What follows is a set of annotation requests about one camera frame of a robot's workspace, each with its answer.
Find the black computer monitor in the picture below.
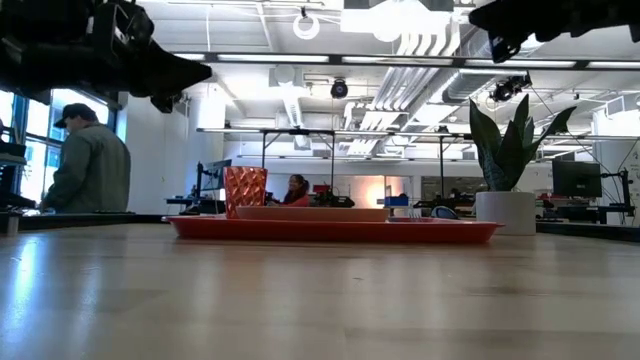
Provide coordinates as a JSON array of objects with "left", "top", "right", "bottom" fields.
[{"left": 551, "top": 159, "right": 603, "bottom": 199}]

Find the black overhead frame beam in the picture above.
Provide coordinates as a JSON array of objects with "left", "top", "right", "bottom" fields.
[{"left": 169, "top": 50, "right": 640, "bottom": 71}]

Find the green snake plant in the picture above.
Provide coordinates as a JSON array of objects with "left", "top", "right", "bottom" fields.
[{"left": 468, "top": 93, "right": 578, "bottom": 193}]

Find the dark monitor on arm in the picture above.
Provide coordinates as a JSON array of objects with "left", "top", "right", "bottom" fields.
[{"left": 195, "top": 158, "right": 234, "bottom": 200}]

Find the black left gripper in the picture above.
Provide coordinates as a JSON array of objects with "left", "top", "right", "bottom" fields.
[{"left": 0, "top": 0, "right": 214, "bottom": 115}]

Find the white ring light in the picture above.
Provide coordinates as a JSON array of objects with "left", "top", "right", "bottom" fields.
[{"left": 292, "top": 12, "right": 321, "bottom": 41}]

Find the standing person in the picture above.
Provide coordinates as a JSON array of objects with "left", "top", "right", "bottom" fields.
[{"left": 38, "top": 102, "right": 133, "bottom": 215}]

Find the red plastic tray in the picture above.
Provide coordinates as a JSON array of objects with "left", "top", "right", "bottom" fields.
[{"left": 162, "top": 214, "right": 505, "bottom": 245}]

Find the black table frame stand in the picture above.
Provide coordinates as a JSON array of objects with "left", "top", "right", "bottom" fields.
[{"left": 259, "top": 127, "right": 337, "bottom": 197}]

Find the metal spoon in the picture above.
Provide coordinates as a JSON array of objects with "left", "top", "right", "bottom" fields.
[{"left": 429, "top": 205, "right": 460, "bottom": 221}]

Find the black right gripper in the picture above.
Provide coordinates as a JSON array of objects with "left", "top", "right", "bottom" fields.
[{"left": 468, "top": 0, "right": 640, "bottom": 65}]

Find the red faceted plastic cup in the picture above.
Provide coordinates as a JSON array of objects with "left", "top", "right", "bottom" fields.
[{"left": 222, "top": 165, "right": 269, "bottom": 220}]

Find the seated person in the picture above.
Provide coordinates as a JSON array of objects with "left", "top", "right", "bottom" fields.
[{"left": 267, "top": 173, "right": 312, "bottom": 208}]

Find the white round plant pot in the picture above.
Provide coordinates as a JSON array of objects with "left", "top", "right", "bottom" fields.
[{"left": 474, "top": 190, "right": 538, "bottom": 237}]

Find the black ceiling-mounted camera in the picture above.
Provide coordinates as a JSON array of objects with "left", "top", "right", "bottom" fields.
[{"left": 488, "top": 73, "right": 533, "bottom": 104}]

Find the black hanging round camera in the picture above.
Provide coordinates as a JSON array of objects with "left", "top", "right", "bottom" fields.
[{"left": 329, "top": 77, "right": 350, "bottom": 100}]

